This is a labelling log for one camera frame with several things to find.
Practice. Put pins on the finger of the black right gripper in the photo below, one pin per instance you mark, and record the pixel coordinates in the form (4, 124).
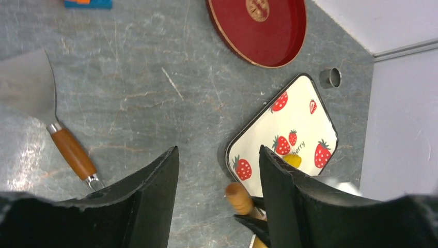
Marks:
(258, 227)

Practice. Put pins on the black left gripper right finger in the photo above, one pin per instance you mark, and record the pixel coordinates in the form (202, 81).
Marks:
(304, 212)

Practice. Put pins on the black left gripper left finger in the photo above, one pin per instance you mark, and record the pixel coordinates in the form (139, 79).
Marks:
(136, 211)

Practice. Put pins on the wooden dough roller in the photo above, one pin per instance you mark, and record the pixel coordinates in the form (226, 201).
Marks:
(242, 202)

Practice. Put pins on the yellow dough ball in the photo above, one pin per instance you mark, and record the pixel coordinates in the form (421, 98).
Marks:
(293, 160)

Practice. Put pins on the white strawberry tray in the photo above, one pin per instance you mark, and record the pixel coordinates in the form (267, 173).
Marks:
(295, 123)

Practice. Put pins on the red round plate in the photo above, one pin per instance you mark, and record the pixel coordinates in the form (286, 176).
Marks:
(268, 34)

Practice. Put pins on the blue toy block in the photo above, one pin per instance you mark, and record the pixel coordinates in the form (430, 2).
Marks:
(91, 4)

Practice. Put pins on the small metal ring cutter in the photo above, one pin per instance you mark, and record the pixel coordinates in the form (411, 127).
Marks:
(330, 78)

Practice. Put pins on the metal scraper wooden handle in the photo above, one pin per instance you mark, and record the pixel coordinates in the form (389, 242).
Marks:
(28, 85)

